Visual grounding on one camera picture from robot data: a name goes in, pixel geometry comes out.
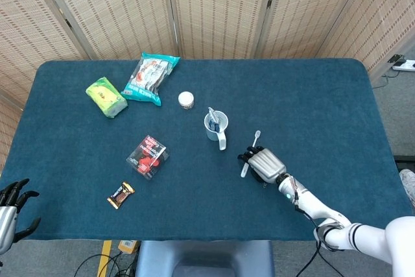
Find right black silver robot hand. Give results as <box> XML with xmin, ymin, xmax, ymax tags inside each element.
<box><xmin>237</xmin><ymin>145</ymin><xmax>288</xmax><ymax>183</ymax></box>

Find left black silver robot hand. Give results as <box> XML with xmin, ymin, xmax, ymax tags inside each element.
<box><xmin>0</xmin><ymin>178</ymin><xmax>42</xmax><ymax>255</ymax></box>

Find white toothbrush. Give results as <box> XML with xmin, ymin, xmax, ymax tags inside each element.
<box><xmin>240</xmin><ymin>130</ymin><xmax>261</xmax><ymax>178</ymax></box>

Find blue white toothpaste tube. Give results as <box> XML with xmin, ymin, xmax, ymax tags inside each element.
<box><xmin>207</xmin><ymin>106</ymin><xmax>223</xmax><ymax>132</ymax></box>

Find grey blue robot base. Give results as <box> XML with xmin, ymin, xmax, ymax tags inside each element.
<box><xmin>134</xmin><ymin>240</ymin><xmax>276</xmax><ymax>277</ymax></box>

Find blue table cloth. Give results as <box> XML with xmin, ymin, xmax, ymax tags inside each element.
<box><xmin>0</xmin><ymin>58</ymin><xmax>415</xmax><ymax>242</ymax></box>

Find small clear jar white lid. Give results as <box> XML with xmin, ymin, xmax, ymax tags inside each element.
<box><xmin>178</xmin><ymin>91</ymin><xmax>195</xmax><ymax>110</ymax></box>

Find yellow floor tape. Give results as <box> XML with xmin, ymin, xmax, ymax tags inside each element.
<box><xmin>97</xmin><ymin>240</ymin><xmax>113</xmax><ymax>277</ymax></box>

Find brown orange chocolate bar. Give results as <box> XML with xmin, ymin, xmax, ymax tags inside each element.
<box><xmin>107</xmin><ymin>181</ymin><xmax>136</xmax><ymax>210</ymax></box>

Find clear box of coffee capsules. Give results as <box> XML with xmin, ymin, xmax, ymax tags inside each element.
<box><xmin>126</xmin><ymin>134</ymin><xmax>170</xmax><ymax>181</ymax></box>

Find orange cardboard box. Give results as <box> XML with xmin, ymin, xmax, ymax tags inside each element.
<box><xmin>117</xmin><ymin>239</ymin><xmax>141</xmax><ymax>254</ymax></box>

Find white sneaker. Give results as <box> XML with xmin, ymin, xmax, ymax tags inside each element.
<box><xmin>399</xmin><ymin>169</ymin><xmax>415</xmax><ymax>199</ymax></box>

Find teal snack bag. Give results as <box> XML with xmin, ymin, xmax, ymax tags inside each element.
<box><xmin>121</xmin><ymin>51</ymin><xmax>181</xmax><ymax>106</ymax></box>

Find woven folding screen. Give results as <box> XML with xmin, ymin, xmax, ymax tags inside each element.
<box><xmin>0</xmin><ymin>0</ymin><xmax>415</xmax><ymax>174</ymax></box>

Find green tissue pack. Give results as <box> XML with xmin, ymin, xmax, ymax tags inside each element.
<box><xmin>85</xmin><ymin>77</ymin><xmax>129</xmax><ymax>119</ymax></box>

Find black plug adapter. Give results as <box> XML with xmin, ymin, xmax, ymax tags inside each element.
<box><xmin>388</xmin><ymin>53</ymin><xmax>407</xmax><ymax>67</ymax></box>

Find white power strip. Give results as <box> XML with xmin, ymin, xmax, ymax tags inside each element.
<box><xmin>392</xmin><ymin>59</ymin><xmax>415</xmax><ymax>73</ymax></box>

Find light blue plastic mug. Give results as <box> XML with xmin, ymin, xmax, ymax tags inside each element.
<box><xmin>204</xmin><ymin>110</ymin><xmax>230</xmax><ymax>151</ymax></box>

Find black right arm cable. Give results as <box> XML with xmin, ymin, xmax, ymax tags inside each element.
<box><xmin>293</xmin><ymin>189</ymin><xmax>325</xmax><ymax>277</ymax></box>

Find black floor cables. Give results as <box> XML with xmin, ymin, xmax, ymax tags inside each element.
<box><xmin>73</xmin><ymin>250</ymin><xmax>139</xmax><ymax>277</ymax></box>

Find black power cord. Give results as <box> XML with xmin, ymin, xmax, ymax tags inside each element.
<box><xmin>372</xmin><ymin>69</ymin><xmax>399</xmax><ymax>89</ymax></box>

